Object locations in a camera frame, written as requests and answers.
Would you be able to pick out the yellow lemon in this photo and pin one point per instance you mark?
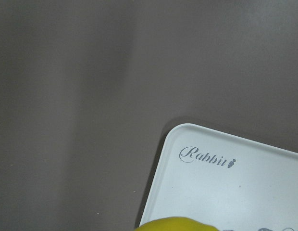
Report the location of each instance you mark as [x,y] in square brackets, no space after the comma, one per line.
[175,224]

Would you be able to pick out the white rabbit tray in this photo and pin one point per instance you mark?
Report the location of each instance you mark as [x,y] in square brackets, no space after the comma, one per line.
[223,180]

